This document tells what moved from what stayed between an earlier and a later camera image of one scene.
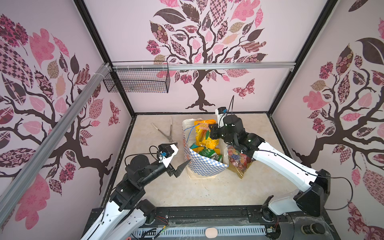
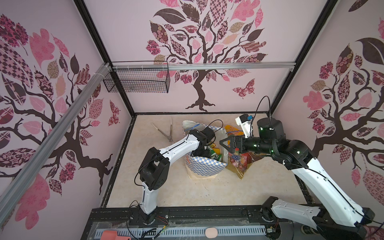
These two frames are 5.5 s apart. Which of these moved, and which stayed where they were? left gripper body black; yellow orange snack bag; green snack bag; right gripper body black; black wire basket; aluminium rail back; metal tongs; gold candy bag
Moved: right gripper body black; yellow orange snack bag; left gripper body black
Stayed: aluminium rail back; metal tongs; gold candy bag; black wire basket; green snack bag
